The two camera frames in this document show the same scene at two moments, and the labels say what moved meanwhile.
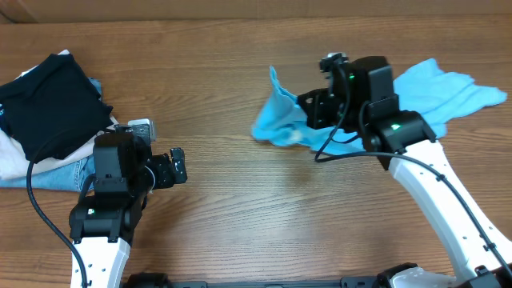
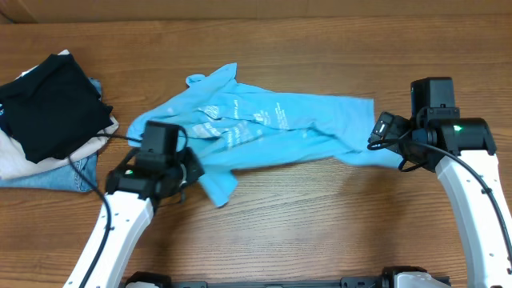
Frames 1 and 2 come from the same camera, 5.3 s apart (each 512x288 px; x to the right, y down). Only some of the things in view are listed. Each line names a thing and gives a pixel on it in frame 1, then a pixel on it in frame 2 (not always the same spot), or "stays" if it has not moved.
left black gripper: [166, 178] to [197, 170]
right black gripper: [315, 114] to [395, 126]
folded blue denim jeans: [75, 178] stays
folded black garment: [54, 108] stays
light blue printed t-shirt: [430, 90] to [224, 124]
